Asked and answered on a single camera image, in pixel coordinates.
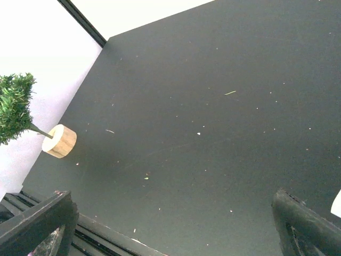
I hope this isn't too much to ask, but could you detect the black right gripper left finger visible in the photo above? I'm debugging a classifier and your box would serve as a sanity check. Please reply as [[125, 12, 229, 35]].
[[1, 191, 79, 255]]

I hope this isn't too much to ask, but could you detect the small green christmas tree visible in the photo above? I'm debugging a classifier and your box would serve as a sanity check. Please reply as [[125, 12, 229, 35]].
[[1, 73, 77, 159]]

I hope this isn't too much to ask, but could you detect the white perforated plastic basket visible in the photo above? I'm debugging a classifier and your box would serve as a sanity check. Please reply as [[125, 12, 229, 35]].
[[330, 190, 341, 218]]

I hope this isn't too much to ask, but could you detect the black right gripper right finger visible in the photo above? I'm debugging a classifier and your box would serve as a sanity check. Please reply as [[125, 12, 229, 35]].
[[271, 189, 340, 255]]

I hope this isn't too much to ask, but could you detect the black frame post back left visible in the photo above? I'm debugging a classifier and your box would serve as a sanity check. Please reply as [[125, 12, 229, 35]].
[[58, 0, 107, 48]]

